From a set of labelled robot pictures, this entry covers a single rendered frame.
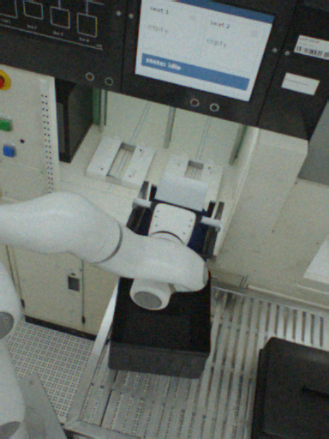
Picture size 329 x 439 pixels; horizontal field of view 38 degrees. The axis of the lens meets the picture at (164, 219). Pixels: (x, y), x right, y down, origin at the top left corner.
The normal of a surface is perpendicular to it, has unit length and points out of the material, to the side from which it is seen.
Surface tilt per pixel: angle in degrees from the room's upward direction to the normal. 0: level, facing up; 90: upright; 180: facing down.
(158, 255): 27
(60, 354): 0
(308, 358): 0
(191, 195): 1
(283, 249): 90
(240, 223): 90
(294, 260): 90
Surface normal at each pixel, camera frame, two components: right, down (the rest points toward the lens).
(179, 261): 0.51, -0.21
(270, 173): -0.23, 0.72
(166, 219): 0.08, -0.67
